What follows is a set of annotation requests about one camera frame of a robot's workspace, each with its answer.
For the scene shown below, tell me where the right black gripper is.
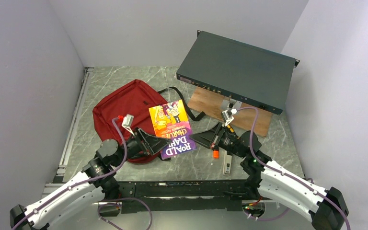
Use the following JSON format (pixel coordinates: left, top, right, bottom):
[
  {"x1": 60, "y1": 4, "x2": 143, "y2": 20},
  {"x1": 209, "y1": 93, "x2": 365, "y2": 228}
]
[{"x1": 189, "y1": 121, "x2": 247, "y2": 159}]

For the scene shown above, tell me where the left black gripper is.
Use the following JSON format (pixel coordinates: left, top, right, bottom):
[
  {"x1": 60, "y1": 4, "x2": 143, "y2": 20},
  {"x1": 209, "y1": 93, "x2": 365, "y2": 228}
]
[{"x1": 112, "y1": 126, "x2": 171, "y2": 167}]

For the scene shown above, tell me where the purple Roald Dahl book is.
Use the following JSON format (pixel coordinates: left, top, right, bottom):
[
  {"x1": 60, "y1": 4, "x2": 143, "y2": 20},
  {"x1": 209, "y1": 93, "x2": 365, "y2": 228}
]
[{"x1": 149, "y1": 99, "x2": 197, "y2": 160}]

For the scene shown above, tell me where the red student backpack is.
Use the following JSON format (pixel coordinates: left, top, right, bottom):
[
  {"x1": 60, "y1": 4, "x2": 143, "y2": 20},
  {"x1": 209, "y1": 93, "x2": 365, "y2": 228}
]
[{"x1": 92, "y1": 80, "x2": 184, "y2": 147}]

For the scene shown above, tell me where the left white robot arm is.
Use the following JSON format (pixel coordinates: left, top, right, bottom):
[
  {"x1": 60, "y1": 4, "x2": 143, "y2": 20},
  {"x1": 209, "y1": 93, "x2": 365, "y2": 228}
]
[{"x1": 10, "y1": 128, "x2": 171, "y2": 230}]

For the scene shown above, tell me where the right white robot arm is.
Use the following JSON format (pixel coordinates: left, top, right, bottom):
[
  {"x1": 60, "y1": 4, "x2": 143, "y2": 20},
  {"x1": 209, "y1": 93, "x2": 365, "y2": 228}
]
[{"x1": 190, "y1": 123, "x2": 349, "y2": 230}]

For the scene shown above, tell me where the orange capped marker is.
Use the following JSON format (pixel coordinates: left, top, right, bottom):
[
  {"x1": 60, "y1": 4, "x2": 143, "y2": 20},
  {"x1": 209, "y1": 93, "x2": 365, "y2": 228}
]
[{"x1": 212, "y1": 145, "x2": 219, "y2": 159}]

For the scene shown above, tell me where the wooden board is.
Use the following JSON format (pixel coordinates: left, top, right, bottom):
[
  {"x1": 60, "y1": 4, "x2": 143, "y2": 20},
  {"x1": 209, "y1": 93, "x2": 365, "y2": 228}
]
[{"x1": 187, "y1": 87, "x2": 273, "y2": 137}]

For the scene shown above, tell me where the dark teal rack server box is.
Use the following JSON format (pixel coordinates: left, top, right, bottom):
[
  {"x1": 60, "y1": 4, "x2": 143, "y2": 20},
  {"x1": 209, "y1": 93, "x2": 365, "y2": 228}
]
[{"x1": 176, "y1": 31, "x2": 300, "y2": 115}]

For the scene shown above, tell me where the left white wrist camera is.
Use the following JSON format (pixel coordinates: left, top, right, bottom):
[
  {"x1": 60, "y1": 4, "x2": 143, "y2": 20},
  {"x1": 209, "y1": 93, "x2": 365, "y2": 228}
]
[{"x1": 117, "y1": 114, "x2": 134, "y2": 133}]

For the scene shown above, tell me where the silver metal bracket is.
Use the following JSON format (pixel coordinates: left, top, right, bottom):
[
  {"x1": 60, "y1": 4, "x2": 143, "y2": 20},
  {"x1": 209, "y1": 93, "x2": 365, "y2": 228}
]
[{"x1": 221, "y1": 97, "x2": 242, "y2": 111}]

